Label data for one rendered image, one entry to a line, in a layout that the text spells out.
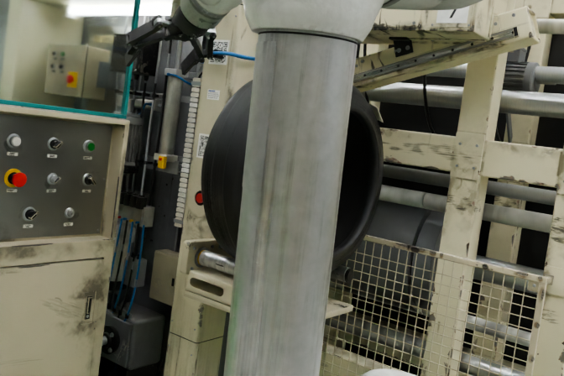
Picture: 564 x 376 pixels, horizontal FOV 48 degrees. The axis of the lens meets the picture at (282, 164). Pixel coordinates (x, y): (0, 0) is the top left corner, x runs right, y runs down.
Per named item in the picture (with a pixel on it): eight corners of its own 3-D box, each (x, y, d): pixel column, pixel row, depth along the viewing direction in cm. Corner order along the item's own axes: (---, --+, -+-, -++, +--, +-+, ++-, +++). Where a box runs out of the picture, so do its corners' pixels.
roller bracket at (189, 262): (178, 273, 182) (182, 239, 181) (263, 261, 214) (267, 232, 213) (186, 275, 180) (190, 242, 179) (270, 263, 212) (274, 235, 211)
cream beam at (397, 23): (293, 28, 207) (300, -16, 206) (333, 44, 227) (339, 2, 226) (473, 32, 171) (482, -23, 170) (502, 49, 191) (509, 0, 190)
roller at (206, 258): (194, 264, 183) (196, 249, 183) (205, 263, 187) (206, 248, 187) (290, 296, 163) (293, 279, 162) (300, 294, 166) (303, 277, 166)
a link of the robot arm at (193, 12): (235, 19, 123) (221, 35, 128) (228, -19, 126) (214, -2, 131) (194, 10, 118) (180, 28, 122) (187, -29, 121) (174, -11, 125)
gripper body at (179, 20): (181, 23, 123) (162, 48, 129) (219, 31, 128) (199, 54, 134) (176, -8, 125) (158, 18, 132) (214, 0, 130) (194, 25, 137)
